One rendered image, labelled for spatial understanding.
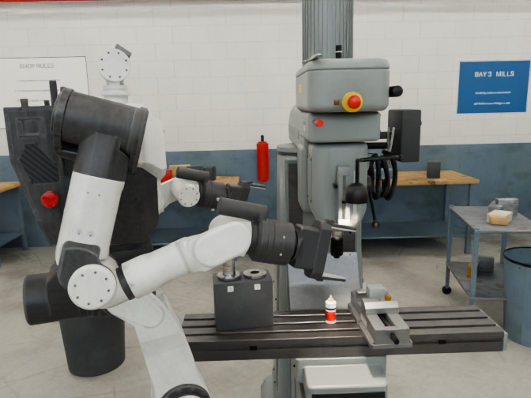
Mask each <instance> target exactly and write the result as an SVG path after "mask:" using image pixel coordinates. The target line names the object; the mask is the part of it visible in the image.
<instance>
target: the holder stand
mask: <svg viewBox="0 0 531 398"><path fill-rule="evenodd" d="M213 295H214V312H215V322H216V330H217V331H223V330H231V329H248V328H257V327H265V326H273V279H272V277H271V275H270V274H269V270H268V269H262V268H250V269H247V270H245V271H242V272H238V271H235V275H234V276H224V275H223V271H222V272H219V273H213Z"/></svg>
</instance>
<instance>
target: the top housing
mask: <svg viewBox="0 0 531 398"><path fill-rule="evenodd" d="M389 68H390V64H389V62H388V61H387V60H386V59H384V58H326V59H316V60H312V61H310V62H308V63H307V64H306V65H305V66H303V67H302V68H301V69H299V70H298V71H297V72H296V107H297V109H298V110H300V111H308V112H314V113H325V112H348V111H346V110H345V109H344V108H343V107H342V104H341V101H342V98H343V96H344V95H345V94H346V93H348V92H357V93H359V94H360V95H361V97H362V100H363V104H362V106H361V108H360V109H359V110H358V111H356V112H360V111H384V110H385V109H387V107H388V105H389V88H390V71H389ZM334 100H339V105H334Z"/></svg>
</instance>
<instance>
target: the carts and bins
mask: <svg viewBox="0 0 531 398"><path fill-rule="evenodd" d="M449 209H450V211H449V225H448V238H447V252H446V277H445V286H443V287H442V292H443V293H444V294H445V295H448V294H450V293H451V288H450V287H449V282H450V271H451V272H452V273H453V275H454V277H455V278H456V280H457V281H458V282H459V284H460V285H461V287H462V288H463V290H464V291H465V293H466V294H467V295H468V297H469V305H474V301H475V299H479V300H499V301H503V330H504V331H505V332H507V333H508V337H507V338H508V339H510V340H512V341H514V342H515V343H517V344H521V345H523V346H526V347H531V247H528V246H520V247H513V248H509V249H506V245H507V233H520V234H531V220H529V219H528V218H526V217H525V216H523V215H522V214H520V213H518V199H517V198H515V197H514V198H496V199H495V201H493V202H492V203H491V204H490V205H489V206H453V205H450V206H449ZM454 214H456V215H457V216H458V217H459V218H460V219H461V220H462V221H463V222H464V223H465V224H466V225H467V226H468V227H470V228H471V229H472V230H473V231H474V236H473V258H472V260H471V261H470V262H460V261H450V258H451V244H452V231H453V218H454ZM480 233H503V234H502V244H501V253H500V262H499V263H494V260H495V258H494V256H493V255H484V254H478V248H479V237H480ZM59 325H60V329H61V334H62V341H63V344H64V348H65V353H66V360H67V364H68V368H69V371H70V372H71V374H73V375H76V376H78V377H95V376H100V375H103V374H107V373H109V372H111V371H113V370H115V369H117V368H118V367H120V366H121V365H122V364H123V362H124V361H125V357H126V349H125V321H124V320H122V319H120V318H117V317H102V318H100V317H99V316H96V317H88V316H85V317H80V318H75V319H70V320H64V321H60V322H59Z"/></svg>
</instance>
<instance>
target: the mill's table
mask: <svg viewBox="0 0 531 398"><path fill-rule="evenodd" d="M398 314H399V315H400V316H401V318H402V319H403V320H404V322H405V323H406V325H407V326H408V327H409V328H410V335H409V338H410V339H411V341H412V347H401V348H387V349H371V348H370V347H369V345H368V343H367V341H366V340H365V338H364V336H363V334H362V332H361V331H360V328H359V325H358V324H357V323H356V321H355V320H354V318H353V316H352V314H351V312H350V311H349V309H343V310H336V322H335V323H334V324H328V323H326V310H295V311H273V326H265V327H257V328H248V329H231V330H223V331H217V330H216V322H215V314H185V317H181V320H180V324H181V326H182V328H183V331H184V334H185V337H186V340H187V343H188V344H189V347H190V350H191V353H192V355H193V357H194V361H195V362H208V361H232V360H255V359H301V358H324V357H348V356H371V355H417V354H441V353H464V352H488V351H505V350H506V349H507V337H508V333H507V332H505V331H504V330H503V329H502V328H501V327H500V326H499V325H497V324H496V323H495V322H494V321H493V320H492V319H491V318H490V317H489V316H488V315H487V314H486V313H485V312H484V311H483V310H481V309H480V308H478V307H477V306H476V305H467V306H419V307H399V313H398Z"/></svg>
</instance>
